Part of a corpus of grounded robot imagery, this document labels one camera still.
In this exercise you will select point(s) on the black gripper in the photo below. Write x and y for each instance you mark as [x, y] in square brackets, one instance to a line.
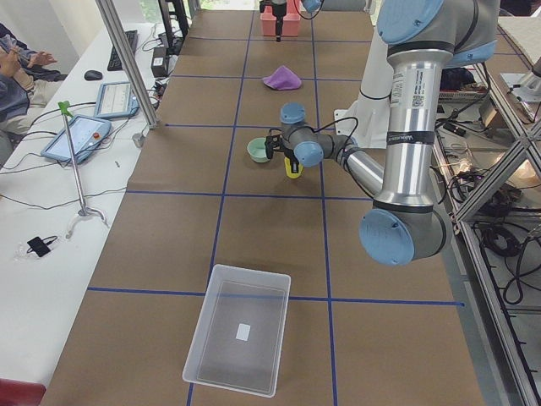
[289, 156]
[278, 13]

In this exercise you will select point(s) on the mint green bowl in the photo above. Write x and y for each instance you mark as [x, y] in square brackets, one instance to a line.
[257, 151]

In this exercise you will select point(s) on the yellow plastic cup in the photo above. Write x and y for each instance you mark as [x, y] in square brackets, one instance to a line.
[293, 168]

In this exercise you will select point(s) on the purple cloth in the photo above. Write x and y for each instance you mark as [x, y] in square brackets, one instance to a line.
[283, 79]

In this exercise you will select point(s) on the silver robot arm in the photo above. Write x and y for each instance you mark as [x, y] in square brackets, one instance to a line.
[414, 41]

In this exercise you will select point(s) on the clear plastic storage box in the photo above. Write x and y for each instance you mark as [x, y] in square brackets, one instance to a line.
[238, 338]

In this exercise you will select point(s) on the black power adapter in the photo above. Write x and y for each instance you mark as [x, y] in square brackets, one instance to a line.
[159, 62]

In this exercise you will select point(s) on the blue teach pendant far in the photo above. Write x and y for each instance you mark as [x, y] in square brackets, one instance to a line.
[116, 100]

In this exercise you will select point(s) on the blue teach pendant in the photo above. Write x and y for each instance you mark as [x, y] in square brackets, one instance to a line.
[86, 135]
[116, 100]

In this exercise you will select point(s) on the blue teach pendant near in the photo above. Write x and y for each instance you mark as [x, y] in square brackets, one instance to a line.
[86, 135]

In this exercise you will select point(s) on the black computer mouse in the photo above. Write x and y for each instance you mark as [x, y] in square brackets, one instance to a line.
[93, 75]

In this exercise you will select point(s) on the small black device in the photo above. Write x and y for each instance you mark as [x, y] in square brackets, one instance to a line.
[40, 246]

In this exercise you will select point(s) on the seated person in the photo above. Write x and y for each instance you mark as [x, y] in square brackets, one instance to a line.
[26, 87]

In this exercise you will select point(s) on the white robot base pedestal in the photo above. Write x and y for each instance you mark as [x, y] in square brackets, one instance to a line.
[367, 119]

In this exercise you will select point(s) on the aluminium frame post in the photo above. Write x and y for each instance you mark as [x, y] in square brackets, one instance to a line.
[119, 40]

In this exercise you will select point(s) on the green handled reacher tool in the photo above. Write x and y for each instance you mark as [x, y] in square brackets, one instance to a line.
[85, 212]

